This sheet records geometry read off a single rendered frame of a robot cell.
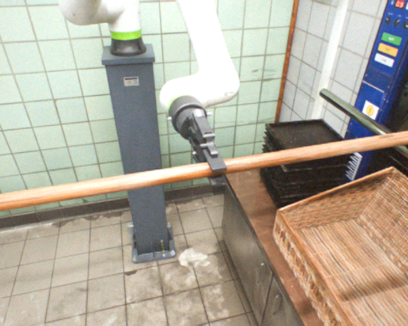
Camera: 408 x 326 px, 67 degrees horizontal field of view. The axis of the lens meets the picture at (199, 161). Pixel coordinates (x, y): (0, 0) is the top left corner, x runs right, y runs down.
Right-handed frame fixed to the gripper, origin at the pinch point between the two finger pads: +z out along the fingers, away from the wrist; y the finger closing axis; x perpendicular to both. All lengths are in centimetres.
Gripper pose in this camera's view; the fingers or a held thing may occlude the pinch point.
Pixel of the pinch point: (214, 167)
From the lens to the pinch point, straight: 62.2
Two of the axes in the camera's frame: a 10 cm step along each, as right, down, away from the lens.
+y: 0.0, 8.1, 5.8
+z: 2.6, 5.6, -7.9
